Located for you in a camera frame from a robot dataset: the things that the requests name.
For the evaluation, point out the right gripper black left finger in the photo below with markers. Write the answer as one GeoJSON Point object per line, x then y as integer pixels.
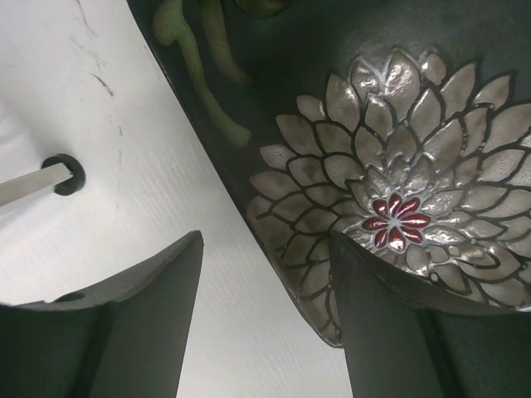
{"type": "Point", "coordinates": [123, 337]}

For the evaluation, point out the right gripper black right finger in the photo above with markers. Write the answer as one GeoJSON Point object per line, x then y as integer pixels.
{"type": "Point", "coordinates": [403, 337]}

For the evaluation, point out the dark floral square plate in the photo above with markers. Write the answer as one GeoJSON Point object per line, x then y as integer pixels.
{"type": "Point", "coordinates": [404, 125]}

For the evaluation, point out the stainless steel dish rack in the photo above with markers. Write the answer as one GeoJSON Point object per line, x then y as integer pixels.
{"type": "Point", "coordinates": [60, 174]}

